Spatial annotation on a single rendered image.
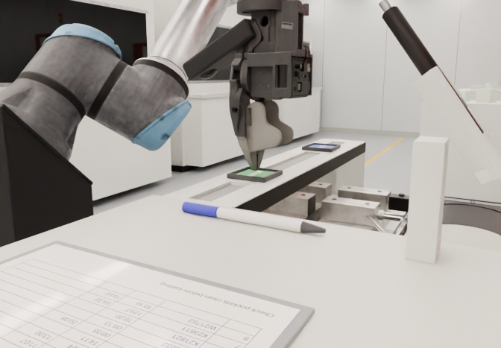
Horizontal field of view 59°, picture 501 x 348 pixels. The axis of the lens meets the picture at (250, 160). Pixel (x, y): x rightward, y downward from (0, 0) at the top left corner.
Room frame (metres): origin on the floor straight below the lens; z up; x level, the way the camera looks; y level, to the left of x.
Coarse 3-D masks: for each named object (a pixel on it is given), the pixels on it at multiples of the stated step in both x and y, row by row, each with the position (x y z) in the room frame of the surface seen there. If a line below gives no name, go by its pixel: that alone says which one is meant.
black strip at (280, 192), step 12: (336, 156) 0.73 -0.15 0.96; (348, 156) 0.79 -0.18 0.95; (312, 168) 0.63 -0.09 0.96; (324, 168) 0.68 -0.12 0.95; (300, 180) 0.59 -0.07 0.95; (312, 180) 0.63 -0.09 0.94; (276, 192) 0.52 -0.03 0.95; (288, 192) 0.55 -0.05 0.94; (252, 204) 0.47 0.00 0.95; (264, 204) 0.49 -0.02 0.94
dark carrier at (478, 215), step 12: (444, 204) 0.65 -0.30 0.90; (456, 204) 0.65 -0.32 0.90; (468, 204) 0.65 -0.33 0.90; (480, 204) 0.65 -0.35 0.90; (444, 216) 0.59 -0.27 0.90; (456, 216) 0.59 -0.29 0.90; (468, 216) 0.59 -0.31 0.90; (480, 216) 0.59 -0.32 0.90; (492, 216) 0.59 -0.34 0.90; (480, 228) 0.54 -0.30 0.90; (492, 228) 0.54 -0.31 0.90
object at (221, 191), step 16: (336, 144) 0.89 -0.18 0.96; (352, 144) 0.86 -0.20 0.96; (272, 160) 0.69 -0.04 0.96; (288, 160) 0.71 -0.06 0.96; (304, 160) 0.69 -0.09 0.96; (320, 160) 0.69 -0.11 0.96; (224, 176) 0.58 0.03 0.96; (288, 176) 0.58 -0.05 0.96; (176, 192) 0.49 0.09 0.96; (192, 192) 0.49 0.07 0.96; (208, 192) 0.50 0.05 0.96; (224, 192) 0.51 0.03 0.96; (240, 192) 0.49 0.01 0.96; (256, 192) 0.49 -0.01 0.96
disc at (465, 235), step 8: (448, 224) 0.55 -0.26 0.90; (448, 232) 0.52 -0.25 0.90; (456, 232) 0.52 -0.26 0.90; (464, 232) 0.52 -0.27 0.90; (472, 232) 0.52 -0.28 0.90; (480, 232) 0.52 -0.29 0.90; (488, 232) 0.52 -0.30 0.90; (448, 240) 0.50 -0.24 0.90; (456, 240) 0.50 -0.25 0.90; (464, 240) 0.50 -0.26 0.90; (472, 240) 0.50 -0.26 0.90; (480, 240) 0.50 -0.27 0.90; (488, 240) 0.50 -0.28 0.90; (496, 240) 0.50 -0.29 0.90; (488, 248) 0.47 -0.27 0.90; (496, 248) 0.47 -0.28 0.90
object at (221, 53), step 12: (240, 24) 0.55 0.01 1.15; (228, 36) 0.56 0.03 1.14; (240, 36) 0.56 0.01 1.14; (252, 36) 0.55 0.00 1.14; (204, 48) 0.58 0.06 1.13; (216, 48) 0.57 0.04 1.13; (228, 48) 0.56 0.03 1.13; (192, 60) 0.59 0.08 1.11; (204, 60) 0.58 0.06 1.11; (216, 60) 0.57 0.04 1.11; (228, 60) 0.60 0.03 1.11; (192, 72) 0.59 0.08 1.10; (204, 72) 0.59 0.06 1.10; (216, 72) 0.62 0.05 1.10
